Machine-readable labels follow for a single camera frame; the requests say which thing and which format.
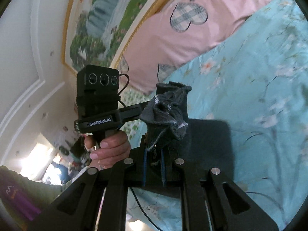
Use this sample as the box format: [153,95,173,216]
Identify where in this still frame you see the person left hand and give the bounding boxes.
[89,130,131,170]

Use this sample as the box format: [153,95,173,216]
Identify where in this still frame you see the gold framed landscape painting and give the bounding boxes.
[62,0,171,74]

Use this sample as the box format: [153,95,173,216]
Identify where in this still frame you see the black camera box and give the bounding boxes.
[76,65,120,119]

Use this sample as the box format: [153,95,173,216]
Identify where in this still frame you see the black pants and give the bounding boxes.
[131,82,234,198]

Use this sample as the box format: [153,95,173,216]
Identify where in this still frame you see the light blue floral bedsheet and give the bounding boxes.
[126,0,308,231]

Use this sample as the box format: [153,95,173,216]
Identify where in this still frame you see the green white checkered pillow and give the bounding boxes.
[120,86,151,141]

